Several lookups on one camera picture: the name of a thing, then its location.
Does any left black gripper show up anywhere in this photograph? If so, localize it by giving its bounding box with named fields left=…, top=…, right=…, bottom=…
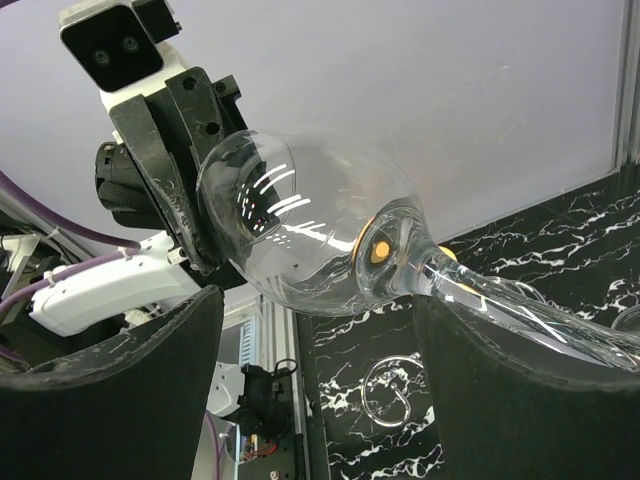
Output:
left=109, top=67, right=247, bottom=275

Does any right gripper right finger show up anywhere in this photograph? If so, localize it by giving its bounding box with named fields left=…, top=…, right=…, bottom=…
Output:
left=413, top=296, right=639, bottom=479

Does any chrome wine glass rack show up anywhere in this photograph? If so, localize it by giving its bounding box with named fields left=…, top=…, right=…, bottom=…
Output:
left=360, top=355, right=424, bottom=429

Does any clear wine glass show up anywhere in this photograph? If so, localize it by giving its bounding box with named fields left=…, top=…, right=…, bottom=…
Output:
left=196, top=130, right=639, bottom=373

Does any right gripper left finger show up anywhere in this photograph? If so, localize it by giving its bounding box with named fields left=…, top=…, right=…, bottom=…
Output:
left=1, top=286, right=224, bottom=479

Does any yellow round sponge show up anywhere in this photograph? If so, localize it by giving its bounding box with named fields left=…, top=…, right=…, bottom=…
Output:
left=437, top=244, right=481, bottom=296

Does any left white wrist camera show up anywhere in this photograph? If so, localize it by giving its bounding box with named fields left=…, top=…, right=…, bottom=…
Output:
left=58, top=0, right=189, bottom=111

